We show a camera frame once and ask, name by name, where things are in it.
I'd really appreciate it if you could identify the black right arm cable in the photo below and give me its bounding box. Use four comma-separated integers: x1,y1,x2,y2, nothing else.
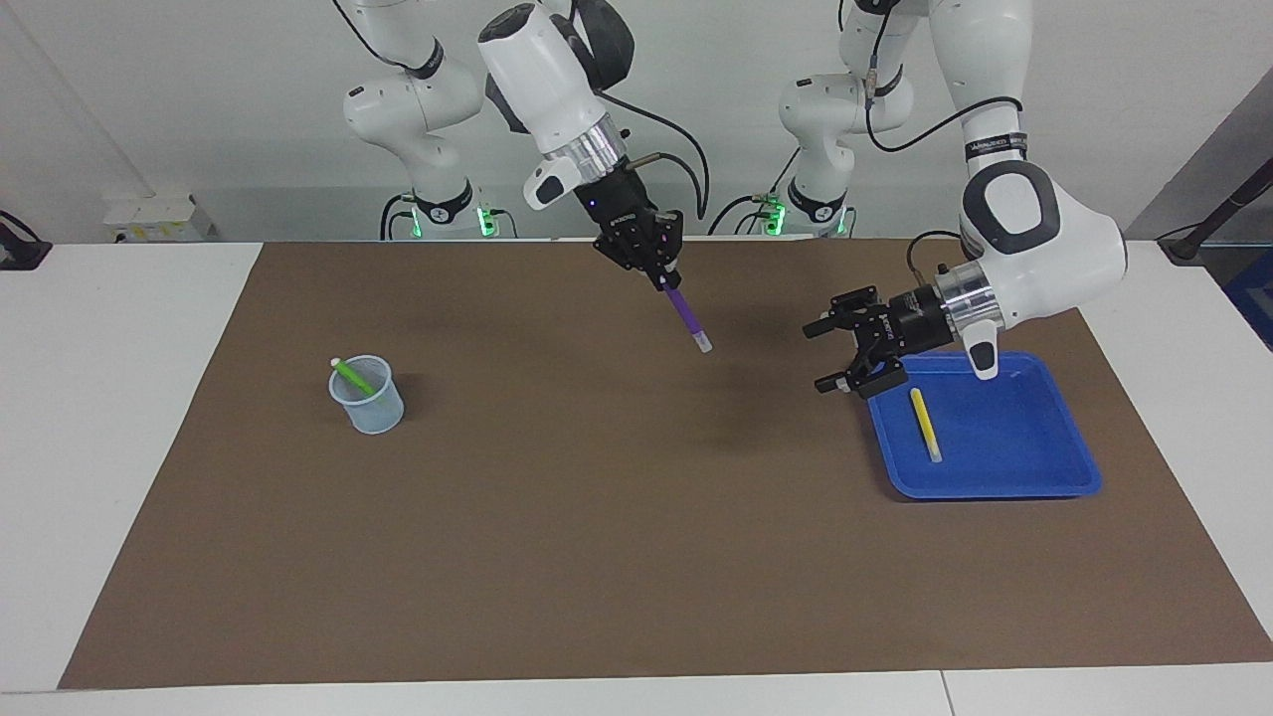
597,89,709,220

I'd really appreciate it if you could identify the white wall socket box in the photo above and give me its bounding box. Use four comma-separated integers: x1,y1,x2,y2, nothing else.
104,194,213,243

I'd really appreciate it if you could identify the brown table mat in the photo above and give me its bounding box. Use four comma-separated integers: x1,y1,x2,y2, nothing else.
58,239,1273,690

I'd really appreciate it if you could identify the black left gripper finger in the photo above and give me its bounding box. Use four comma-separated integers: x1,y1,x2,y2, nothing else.
804,286,881,339
816,348,906,399

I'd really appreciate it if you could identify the blue plastic tray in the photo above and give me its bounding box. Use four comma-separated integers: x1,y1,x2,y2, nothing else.
867,350,1103,500

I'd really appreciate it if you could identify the black clamp base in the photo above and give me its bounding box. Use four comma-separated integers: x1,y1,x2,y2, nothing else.
0,211,53,271

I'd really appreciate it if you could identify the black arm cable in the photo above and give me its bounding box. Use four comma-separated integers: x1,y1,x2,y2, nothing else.
863,0,1025,279
597,89,709,220

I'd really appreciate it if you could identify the black base cable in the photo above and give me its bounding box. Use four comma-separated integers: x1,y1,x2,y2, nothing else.
708,149,802,237

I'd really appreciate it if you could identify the yellow pen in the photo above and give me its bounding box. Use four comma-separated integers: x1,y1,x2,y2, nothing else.
910,388,943,463

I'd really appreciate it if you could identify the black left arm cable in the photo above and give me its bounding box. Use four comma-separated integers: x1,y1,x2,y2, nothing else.
863,0,1025,279

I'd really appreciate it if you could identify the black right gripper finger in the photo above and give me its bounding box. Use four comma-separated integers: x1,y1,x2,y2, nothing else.
595,239,665,289
646,211,683,284

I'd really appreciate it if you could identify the purple pen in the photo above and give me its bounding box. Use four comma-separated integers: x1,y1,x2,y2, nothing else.
661,283,714,354

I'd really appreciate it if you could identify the blue object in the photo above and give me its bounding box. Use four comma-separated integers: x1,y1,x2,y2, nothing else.
1225,249,1273,349

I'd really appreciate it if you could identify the black stand pole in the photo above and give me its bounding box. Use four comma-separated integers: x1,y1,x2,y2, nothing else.
1159,159,1273,265

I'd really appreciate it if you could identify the translucent plastic cup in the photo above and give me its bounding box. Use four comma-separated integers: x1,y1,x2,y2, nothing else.
328,355,406,436

